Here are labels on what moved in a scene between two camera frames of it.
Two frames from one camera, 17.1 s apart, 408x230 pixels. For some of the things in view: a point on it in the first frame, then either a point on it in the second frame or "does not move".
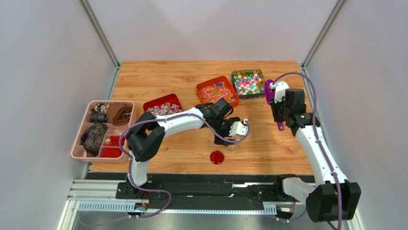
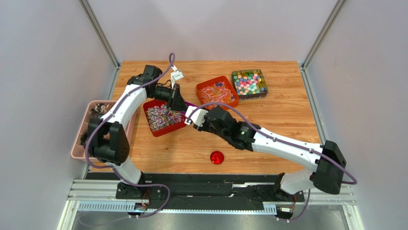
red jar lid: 217,157 does not move
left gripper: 230,122 → 176,103
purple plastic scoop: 270,97 → 189,104
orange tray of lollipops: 210,91 does not move
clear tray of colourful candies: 249,84 does not move
